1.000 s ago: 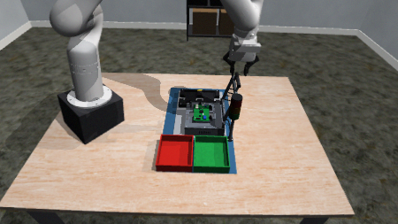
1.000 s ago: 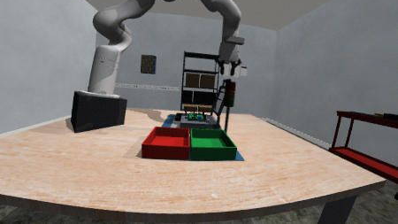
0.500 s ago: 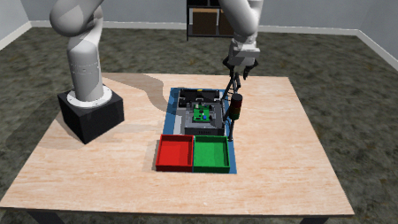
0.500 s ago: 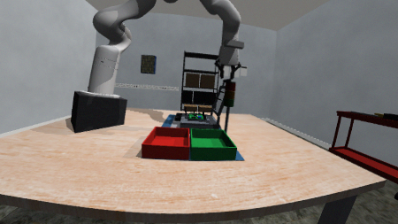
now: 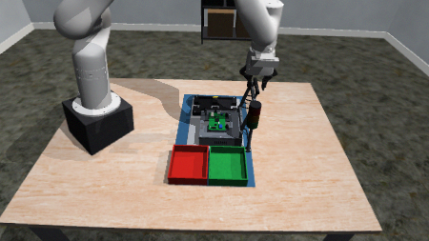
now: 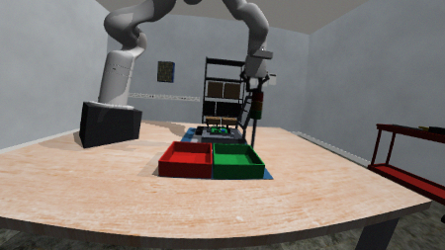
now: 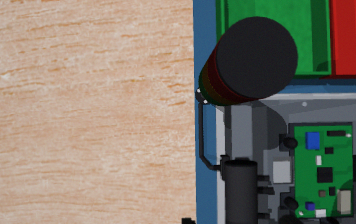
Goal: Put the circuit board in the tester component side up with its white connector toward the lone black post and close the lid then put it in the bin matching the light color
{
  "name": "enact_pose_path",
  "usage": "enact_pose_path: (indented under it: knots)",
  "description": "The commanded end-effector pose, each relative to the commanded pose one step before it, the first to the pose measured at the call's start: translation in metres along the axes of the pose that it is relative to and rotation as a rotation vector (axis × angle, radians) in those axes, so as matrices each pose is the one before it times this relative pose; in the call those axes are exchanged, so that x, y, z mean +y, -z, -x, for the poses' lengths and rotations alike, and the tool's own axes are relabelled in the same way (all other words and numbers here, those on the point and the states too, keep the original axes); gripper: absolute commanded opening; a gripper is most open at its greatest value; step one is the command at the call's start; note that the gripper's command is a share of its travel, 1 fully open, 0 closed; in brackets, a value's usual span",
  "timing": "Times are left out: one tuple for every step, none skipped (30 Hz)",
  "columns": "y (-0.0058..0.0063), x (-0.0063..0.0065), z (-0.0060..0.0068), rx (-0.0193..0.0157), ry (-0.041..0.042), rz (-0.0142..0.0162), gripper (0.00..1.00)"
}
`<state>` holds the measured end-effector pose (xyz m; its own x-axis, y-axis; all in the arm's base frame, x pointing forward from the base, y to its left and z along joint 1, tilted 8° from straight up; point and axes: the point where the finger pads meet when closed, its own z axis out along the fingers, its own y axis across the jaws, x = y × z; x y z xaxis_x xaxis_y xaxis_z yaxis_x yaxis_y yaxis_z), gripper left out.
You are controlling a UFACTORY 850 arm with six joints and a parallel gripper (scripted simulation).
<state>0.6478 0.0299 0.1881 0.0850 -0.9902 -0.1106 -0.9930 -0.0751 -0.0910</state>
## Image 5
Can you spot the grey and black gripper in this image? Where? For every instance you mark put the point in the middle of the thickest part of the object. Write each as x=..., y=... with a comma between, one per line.
x=268, y=73

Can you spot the red bin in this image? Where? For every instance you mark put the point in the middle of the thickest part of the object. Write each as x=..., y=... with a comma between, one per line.
x=189, y=165

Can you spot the green bin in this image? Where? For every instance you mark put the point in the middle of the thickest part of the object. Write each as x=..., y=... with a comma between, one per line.
x=228, y=166

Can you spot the green circuit board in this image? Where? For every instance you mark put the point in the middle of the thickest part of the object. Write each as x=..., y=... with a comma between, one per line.
x=217, y=121

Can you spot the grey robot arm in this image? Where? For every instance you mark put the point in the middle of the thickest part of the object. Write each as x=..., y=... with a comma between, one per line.
x=80, y=20

